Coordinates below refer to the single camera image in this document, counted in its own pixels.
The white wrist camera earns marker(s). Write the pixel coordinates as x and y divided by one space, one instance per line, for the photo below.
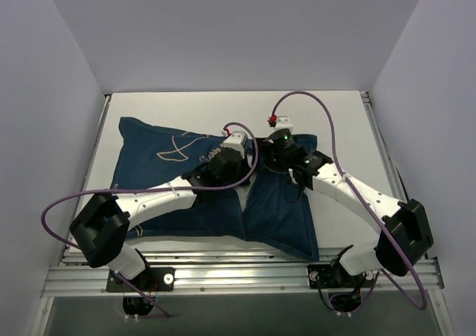
280 122
234 140

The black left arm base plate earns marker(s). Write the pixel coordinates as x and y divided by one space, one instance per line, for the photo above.
150 280

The blue embroidered pillowcase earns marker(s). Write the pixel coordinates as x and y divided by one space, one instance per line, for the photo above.
277 213

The aluminium right side rail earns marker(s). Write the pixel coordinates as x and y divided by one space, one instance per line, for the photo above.
392 173

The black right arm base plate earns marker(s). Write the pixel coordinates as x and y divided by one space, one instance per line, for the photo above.
327 276

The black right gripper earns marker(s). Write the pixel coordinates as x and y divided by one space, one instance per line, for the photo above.
265 147

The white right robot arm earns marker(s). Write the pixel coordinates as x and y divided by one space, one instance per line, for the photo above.
403 228

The aluminium rail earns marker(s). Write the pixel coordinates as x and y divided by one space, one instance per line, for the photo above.
99 131
392 173
207 273

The white pillow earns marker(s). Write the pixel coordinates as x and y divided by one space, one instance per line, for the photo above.
243 193

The aluminium front rail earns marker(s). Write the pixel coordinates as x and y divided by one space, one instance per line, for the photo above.
207 273

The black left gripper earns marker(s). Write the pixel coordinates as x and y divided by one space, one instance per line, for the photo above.
242 163

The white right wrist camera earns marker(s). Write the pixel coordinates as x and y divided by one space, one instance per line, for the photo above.
280 122

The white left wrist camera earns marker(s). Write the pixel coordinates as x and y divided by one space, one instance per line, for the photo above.
234 140

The aluminium left side rail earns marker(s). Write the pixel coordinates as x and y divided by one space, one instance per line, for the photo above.
99 131

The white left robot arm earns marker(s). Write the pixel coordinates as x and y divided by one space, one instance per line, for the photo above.
101 226

